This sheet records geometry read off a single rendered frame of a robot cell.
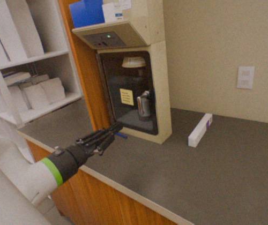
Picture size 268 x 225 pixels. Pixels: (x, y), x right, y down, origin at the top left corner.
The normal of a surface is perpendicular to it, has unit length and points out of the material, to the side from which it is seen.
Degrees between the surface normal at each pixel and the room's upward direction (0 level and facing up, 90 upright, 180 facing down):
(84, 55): 90
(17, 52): 100
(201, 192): 0
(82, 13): 90
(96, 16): 90
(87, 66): 90
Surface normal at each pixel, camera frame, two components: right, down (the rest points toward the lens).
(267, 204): -0.15, -0.90
